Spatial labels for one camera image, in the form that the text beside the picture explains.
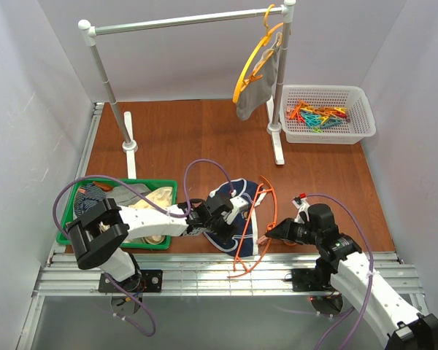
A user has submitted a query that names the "navy blue underwear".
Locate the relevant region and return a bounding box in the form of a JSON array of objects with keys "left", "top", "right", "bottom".
[{"left": 204, "top": 178, "right": 258, "bottom": 257}]

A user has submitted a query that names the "orange plastic hanger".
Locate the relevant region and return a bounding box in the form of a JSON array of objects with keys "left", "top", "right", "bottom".
[{"left": 226, "top": 176, "right": 293, "bottom": 283}]

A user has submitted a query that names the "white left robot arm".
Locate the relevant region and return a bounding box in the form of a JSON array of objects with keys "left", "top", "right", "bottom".
[{"left": 66, "top": 192, "right": 250, "bottom": 284}]

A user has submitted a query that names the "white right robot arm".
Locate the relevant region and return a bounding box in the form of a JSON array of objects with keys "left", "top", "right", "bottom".
[{"left": 266, "top": 203, "right": 438, "bottom": 349}]

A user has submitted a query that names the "beige underwear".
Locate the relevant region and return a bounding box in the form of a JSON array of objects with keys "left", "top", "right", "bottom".
[{"left": 129, "top": 187, "right": 173, "bottom": 245}]

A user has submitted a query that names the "grey underwear in tray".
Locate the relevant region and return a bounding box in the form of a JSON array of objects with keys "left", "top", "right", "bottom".
[{"left": 107, "top": 184, "right": 151, "bottom": 206}]

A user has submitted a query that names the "striped blue underwear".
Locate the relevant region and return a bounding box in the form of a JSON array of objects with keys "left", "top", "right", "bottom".
[{"left": 72, "top": 184, "right": 106, "bottom": 219}]

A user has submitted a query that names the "grey hanging underwear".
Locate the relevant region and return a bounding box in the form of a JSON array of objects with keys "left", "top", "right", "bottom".
[{"left": 235, "top": 32, "right": 283, "bottom": 121}]

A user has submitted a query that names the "yellow plastic hanger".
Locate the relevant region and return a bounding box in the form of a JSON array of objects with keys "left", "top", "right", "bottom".
[{"left": 231, "top": 4, "right": 285, "bottom": 105}]

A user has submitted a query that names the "green plastic tray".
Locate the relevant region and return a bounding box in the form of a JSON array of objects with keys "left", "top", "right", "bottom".
[{"left": 55, "top": 176, "right": 179, "bottom": 250}]

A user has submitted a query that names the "teal clothespin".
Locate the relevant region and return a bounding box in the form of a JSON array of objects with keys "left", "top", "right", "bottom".
[{"left": 319, "top": 118, "right": 342, "bottom": 128}]

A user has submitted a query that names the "white plastic basket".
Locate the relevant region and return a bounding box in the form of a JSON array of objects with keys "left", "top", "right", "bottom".
[{"left": 280, "top": 85, "right": 376, "bottom": 145}]

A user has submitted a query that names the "white clothes rack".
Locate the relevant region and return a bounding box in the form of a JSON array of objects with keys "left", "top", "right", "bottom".
[{"left": 78, "top": 1, "right": 296, "bottom": 179}]

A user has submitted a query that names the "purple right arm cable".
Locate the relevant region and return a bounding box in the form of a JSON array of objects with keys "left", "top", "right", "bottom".
[{"left": 302, "top": 192, "right": 374, "bottom": 350}]

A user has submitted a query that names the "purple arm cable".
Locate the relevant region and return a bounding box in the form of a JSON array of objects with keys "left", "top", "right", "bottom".
[
  {"left": 53, "top": 159, "right": 237, "bottom": 336},
  {"left": 302, "top": 192, "right": 374, "bottom": 350}
]

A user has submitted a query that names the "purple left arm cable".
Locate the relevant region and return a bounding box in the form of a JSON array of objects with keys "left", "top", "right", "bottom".
[{"left": 53, "top": 159, "right": 237, "bottom": 336}]

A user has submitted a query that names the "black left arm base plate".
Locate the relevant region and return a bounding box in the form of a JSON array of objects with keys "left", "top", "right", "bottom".
[{"left": 98, "top": 270, "right": 164, "bottom": 294}]

